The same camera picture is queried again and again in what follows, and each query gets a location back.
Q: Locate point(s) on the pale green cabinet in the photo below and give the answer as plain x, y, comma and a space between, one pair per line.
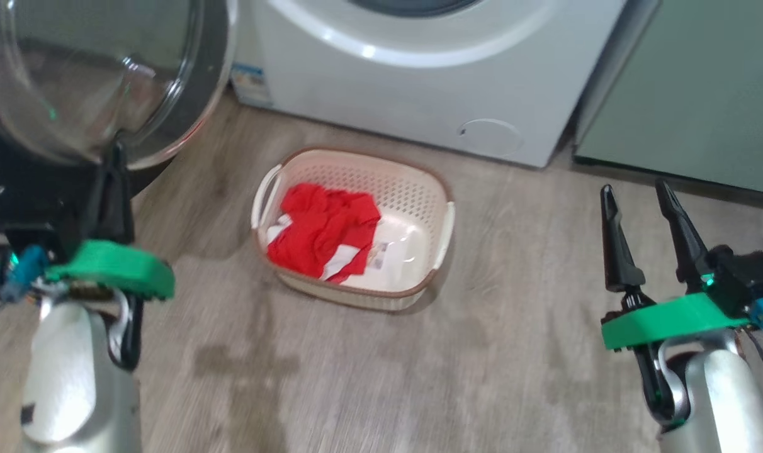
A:
690, 94

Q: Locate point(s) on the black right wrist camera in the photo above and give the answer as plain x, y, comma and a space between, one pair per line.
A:
746, 274

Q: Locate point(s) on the blue energy label sticker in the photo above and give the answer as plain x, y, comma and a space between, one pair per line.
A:
253, 85

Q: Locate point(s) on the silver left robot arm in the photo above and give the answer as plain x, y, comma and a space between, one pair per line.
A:
67, 377

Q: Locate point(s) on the blue left camera connector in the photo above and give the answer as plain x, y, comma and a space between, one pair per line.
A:
24, 270

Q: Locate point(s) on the round white filter cover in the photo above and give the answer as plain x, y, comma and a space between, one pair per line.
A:
491, 138

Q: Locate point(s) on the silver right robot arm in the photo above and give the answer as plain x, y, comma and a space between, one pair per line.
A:
728, 402

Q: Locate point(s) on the white printed basket label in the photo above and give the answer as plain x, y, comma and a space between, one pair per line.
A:
377, 257

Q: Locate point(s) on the glass washing machine door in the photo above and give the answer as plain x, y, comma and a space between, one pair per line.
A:
73, 75

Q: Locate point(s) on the cream basket with brown rim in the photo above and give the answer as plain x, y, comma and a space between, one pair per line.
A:
413, 195

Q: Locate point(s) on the white front-load washing machine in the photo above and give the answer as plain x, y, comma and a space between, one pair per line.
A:
419, 94

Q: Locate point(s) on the red white mint garment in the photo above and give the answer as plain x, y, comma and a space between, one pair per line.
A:
318, 255

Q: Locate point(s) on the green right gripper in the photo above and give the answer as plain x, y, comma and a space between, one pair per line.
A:
671, 321

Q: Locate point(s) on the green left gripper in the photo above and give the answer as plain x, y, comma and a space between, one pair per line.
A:
114, 267

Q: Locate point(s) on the plain red garment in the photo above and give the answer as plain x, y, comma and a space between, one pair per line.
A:
331, 207

